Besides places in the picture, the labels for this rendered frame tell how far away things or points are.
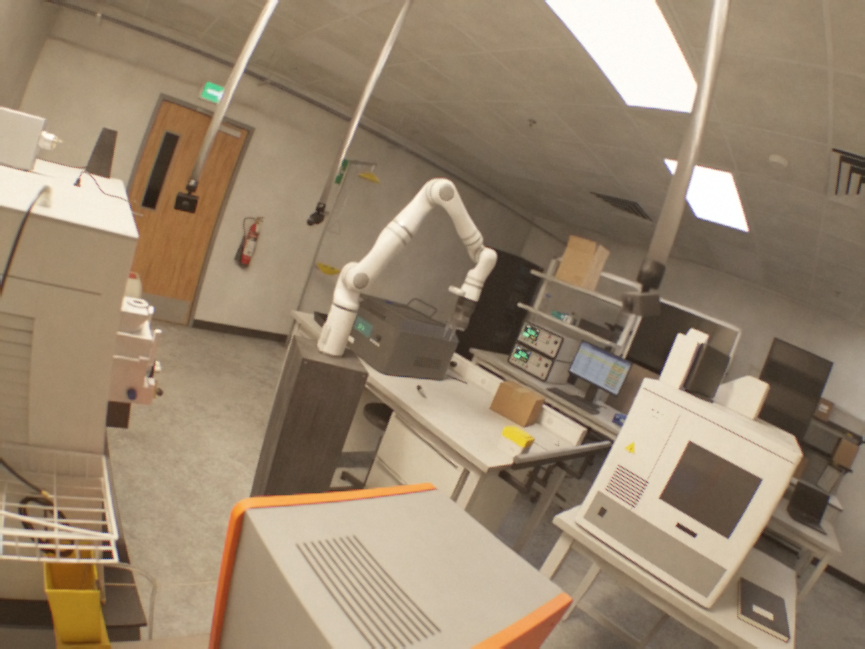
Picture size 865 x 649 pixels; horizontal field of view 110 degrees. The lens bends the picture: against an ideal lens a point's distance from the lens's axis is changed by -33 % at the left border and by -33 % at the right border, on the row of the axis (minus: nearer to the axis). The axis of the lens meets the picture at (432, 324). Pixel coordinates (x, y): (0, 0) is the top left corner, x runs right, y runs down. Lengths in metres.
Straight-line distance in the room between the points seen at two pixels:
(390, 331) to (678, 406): 1.43
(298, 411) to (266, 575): 0.98
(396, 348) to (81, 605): 1.87
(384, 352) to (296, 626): 1.83
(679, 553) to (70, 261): 1.55
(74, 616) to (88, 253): 0.56
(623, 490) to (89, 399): 1.38
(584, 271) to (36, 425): 3.89
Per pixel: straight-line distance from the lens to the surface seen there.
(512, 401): 2.37
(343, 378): 1.53
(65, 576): 0.92
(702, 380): 1.68
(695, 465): 1.41
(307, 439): 1.61
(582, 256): 4.10
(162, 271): 4.82
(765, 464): 1.39
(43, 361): 0.70
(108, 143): 1.69
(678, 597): 1.52
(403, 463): 2.10
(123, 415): 0.92
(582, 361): 3.80
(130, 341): 0.83
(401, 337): 2.25
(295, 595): 0.57
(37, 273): 0.66
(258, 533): 0.64
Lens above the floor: 1.54
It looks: 8 degrees down
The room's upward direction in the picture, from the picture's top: 21 degrees clockwise
